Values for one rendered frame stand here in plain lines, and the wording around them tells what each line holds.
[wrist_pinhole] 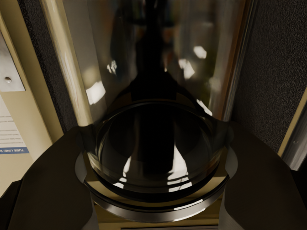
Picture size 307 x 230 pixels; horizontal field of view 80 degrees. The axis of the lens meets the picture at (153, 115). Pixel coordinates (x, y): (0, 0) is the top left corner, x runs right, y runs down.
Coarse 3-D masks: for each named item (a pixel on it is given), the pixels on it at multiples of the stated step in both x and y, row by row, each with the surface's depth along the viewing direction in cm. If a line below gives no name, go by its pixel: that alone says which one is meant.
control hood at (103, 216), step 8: (96, 208) 26; (208, 208) 25; (216, 208) 25; (104, 216) 25; (112, 216) 25; (192, 216) 24; (200, 216) 24; (208, 216) 24; (216, 216) 24; (104, 224) 24; (112, 224) 24; (120, 224) 24; (128, 224) 24; (136, 224) 24; (144, 224) 24; (152, 224) 24; (160, 224) 24; (168, 224) 24; (176, 224) 24; (184, 224) 24; (192, 224) 24; (200, 224) 24; (208, 224) 24; (216, 224) 24
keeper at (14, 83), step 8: (0, 32) 14; (0, 40) 15; (0, 48) 15; (0, 56) 15; (8, 56) 15; (0, 64) 16; (8, 64) 16; (0, 72) 16; (8, 72) 16; (16, 72) 16; (0, 80) 16; (8, 80) 16; (16, 80) 16; (0, 88) 17; (8, 88) 17; (16, 88) 17; (24, 88) 17
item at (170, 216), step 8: (96, 200) 10; (208, 200) 9; (104, 208) 10; (112, 208) 9; (120, 208) 9; (192, 208) 9; (200, 208) 9; (128, 216) 9; (136, 216) 9; (144, 216) 9; (152, 216) 9; (160, 216) 9; (168, 216) 9; (176, 216) 9; (184, 216) 9
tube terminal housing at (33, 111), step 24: (0, 0) 16; (0, 24) 14; (24, 24) 17; (24, 48) 18; (24, 72) 16; (24, 96) 17; (48, 96) 20; (24, 120) 19; (48, 120) 22; (48, 144) 20
